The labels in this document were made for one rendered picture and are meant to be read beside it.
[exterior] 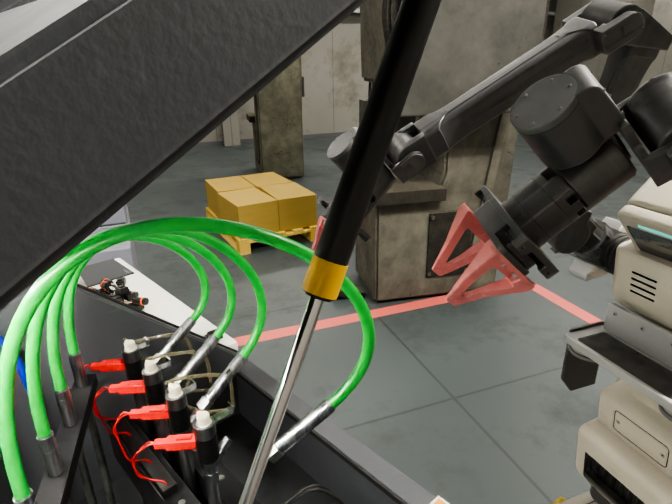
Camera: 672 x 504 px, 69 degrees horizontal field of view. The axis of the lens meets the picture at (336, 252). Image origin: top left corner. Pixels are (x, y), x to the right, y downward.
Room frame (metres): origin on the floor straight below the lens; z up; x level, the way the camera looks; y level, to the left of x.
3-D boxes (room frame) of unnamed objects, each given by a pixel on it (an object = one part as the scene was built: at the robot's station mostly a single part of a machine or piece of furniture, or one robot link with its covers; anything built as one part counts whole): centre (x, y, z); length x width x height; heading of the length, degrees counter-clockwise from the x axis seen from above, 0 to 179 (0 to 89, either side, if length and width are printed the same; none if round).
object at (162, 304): (1.12, 0.54, 0.96); 0.70 x 0.22 x 0.03; 43
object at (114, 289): (1.15, 0.57, 1.01); 0.23 x 0.11 x 0.06; 43
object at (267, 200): (4.53, 0.74, 0.21); 1.21 x 0.87 x 0.43; 22
